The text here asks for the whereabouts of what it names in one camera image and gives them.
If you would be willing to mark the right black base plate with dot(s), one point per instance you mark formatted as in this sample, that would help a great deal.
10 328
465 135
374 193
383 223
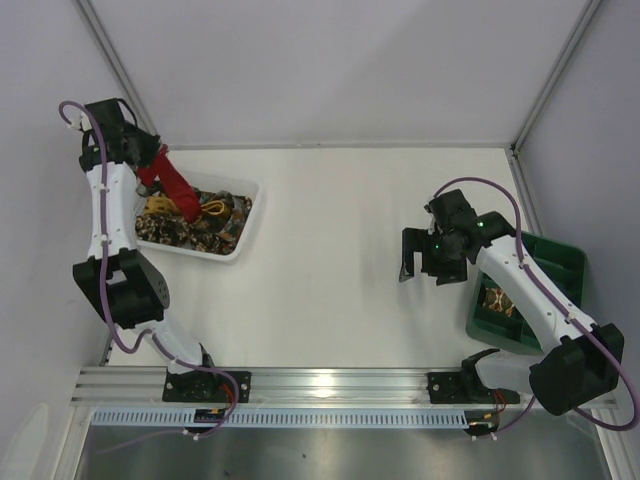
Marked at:
458 387

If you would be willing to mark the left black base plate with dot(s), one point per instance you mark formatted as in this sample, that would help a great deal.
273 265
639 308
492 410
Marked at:
196 387

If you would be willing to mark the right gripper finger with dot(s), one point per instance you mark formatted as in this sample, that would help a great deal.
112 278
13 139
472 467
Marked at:
451 275
412 242

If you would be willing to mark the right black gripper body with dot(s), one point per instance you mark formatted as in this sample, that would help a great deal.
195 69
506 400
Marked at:
420 255

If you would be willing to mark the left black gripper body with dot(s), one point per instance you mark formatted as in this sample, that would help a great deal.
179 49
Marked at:
148 151

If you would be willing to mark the rolled patterned tie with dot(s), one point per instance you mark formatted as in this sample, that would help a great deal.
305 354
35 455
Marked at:
496 300

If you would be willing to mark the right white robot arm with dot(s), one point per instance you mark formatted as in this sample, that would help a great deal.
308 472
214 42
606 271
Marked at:
579 360

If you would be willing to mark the white plastic basket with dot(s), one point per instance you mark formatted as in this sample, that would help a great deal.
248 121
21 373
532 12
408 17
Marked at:
213 182

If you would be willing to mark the green divided organizer tray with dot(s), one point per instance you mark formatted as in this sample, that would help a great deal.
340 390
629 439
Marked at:
565 266

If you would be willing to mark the brown floral tie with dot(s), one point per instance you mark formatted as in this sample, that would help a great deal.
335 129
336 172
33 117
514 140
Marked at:
177 232

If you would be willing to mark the white slotted cable duct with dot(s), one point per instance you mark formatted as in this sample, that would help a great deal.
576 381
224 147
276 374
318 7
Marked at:
282 418

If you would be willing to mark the yellow patterned tie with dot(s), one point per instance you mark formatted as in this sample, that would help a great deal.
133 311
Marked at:
164 205

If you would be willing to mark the aluminium mounting rail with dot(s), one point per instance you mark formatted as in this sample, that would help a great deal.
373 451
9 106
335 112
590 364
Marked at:
270 387

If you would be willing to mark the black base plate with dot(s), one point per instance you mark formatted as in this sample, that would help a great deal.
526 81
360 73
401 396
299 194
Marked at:
196 387
458 387

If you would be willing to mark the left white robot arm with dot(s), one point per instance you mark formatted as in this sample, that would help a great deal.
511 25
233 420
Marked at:
127 291

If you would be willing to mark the dark multicolour patterned tie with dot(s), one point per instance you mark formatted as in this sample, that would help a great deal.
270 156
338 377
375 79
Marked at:
227 228

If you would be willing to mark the red necktie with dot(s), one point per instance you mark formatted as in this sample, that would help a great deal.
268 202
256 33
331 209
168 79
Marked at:
176 197

